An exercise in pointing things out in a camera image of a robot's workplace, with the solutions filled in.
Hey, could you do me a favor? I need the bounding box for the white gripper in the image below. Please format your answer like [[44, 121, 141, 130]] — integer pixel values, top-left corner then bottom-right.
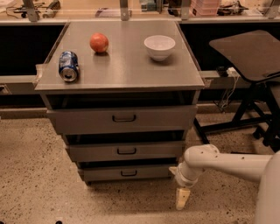
[[169, 162, 204, 210]]

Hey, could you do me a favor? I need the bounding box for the grey bottom drawer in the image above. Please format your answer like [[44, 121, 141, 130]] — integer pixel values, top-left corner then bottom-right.
[[78, 164, 173, 182]]

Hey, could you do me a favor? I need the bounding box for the grey drawer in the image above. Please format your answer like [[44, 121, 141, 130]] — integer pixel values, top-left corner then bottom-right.
[[66, 141, 185, 162], [47, 105, 197, 135], [78, 164, 173, 182]]

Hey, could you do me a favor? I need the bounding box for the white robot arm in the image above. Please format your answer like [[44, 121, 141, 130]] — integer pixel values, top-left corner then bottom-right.
[[169, 144, 280, 224]]

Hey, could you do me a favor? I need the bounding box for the grey middle drawer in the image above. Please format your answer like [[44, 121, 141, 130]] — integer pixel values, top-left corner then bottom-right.
[[66, 141, 185, 162]]

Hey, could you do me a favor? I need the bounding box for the grey top drawer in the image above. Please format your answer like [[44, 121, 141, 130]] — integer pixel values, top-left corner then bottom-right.
[[47, 105, 197, 135]]

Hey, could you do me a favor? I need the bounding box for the grey drawer cabinet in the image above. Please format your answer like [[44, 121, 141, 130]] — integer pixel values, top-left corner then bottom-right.
[[34, 19, 205, 186]]

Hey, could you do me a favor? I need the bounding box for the black office chair base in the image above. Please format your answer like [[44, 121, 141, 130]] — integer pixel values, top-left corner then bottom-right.
[[253, 82, 280, 152]]

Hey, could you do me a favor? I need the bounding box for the white bowl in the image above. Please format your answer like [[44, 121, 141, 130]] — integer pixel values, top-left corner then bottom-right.
[[143, 35, 176, 61]]

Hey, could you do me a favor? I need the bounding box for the black side table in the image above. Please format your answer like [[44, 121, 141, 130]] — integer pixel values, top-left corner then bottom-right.
[[193, 30, 280, 144]]

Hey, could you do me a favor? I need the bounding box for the blue soda can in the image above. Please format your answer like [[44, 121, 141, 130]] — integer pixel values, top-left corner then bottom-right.
[[59, 51, 80, 82]]

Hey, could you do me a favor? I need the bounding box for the red apple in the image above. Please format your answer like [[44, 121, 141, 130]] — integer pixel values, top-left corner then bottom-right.
[[89, 33, 109, 53]]

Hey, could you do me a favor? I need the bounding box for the pink storage bin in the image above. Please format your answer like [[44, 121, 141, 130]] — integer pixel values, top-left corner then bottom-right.
[[190, 0, 221, 17]]

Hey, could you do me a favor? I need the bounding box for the white power adapter with cables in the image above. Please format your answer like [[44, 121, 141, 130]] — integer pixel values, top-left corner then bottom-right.
[[217, 67, 240, 112]]

